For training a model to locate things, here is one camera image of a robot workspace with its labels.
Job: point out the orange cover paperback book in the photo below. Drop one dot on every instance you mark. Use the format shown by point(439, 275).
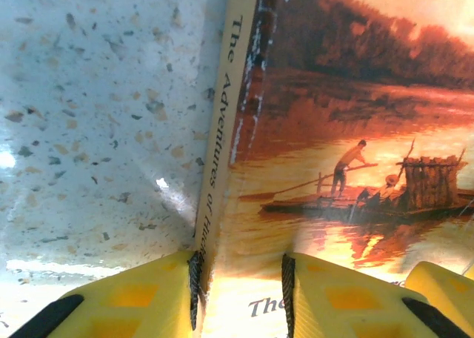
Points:
point(333, 112)

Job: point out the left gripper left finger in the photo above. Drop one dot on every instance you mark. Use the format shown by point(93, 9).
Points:
point(129, 304)

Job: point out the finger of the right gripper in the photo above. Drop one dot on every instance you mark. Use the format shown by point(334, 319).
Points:
point(444, 286)

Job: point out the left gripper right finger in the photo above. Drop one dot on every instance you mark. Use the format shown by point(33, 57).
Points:
point(352, 308)

